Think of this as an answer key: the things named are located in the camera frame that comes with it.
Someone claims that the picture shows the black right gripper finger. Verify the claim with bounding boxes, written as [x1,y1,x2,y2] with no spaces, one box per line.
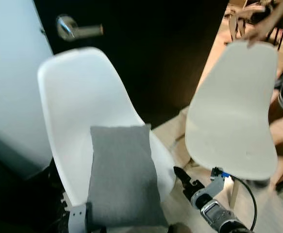
[173,166,192,189]

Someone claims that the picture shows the off-white plastic shell chair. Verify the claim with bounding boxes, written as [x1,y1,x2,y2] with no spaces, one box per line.
[185,41,280,182]

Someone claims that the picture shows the grey fabric pillow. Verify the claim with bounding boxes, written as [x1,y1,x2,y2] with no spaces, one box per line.
[86,124,169,229]

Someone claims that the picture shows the white plastic shell chair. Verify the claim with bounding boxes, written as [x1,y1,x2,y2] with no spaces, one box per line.
[37,47,177,230]

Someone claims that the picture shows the bare person hand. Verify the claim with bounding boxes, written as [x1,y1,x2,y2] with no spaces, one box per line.
[243,19,278,48]

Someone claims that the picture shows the dark door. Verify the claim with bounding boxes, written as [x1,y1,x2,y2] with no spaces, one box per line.
[33,0,229,128]

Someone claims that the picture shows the metal frame chair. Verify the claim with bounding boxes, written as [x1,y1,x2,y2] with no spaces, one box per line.
[226,0,283,50]

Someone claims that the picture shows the silver lever door handle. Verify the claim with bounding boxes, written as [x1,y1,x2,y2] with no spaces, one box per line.
[56,15,104,42]

